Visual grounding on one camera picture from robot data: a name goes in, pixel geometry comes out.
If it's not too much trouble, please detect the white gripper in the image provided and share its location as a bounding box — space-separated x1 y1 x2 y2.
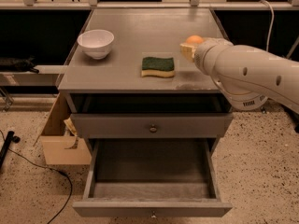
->
180 38 233 75

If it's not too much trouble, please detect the orange fruit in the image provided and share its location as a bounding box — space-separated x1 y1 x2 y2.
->
186 35 204 44

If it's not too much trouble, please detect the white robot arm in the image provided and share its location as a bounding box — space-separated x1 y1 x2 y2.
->
180 38 299 113

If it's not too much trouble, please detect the grey drawer cabinet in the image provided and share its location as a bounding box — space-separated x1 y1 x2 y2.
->
55 7 250 147

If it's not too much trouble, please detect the closed grey top drawer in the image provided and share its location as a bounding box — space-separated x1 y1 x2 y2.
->
71 113 233 139

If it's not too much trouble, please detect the open grey middle drawer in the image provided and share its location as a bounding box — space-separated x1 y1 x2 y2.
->
73 139 232 217

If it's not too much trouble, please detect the green yellow sponge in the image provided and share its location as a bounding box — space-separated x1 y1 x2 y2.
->
141 57 175 77

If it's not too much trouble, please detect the white ceramic bowl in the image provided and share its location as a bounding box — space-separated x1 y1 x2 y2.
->
77 29 115 60

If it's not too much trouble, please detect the cardboard box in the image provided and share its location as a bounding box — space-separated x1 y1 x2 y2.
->
39 95 92 165

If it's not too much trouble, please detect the black object on shelf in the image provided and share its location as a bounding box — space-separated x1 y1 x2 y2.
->
0 57 39 74

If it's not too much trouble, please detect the black bar on floor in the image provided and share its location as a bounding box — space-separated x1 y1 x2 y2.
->
0 131 21 168

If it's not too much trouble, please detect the white hanging cable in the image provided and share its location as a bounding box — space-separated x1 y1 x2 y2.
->
259 0 276 52

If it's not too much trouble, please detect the black floor cable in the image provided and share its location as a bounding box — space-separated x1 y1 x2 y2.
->
0 130 74 224

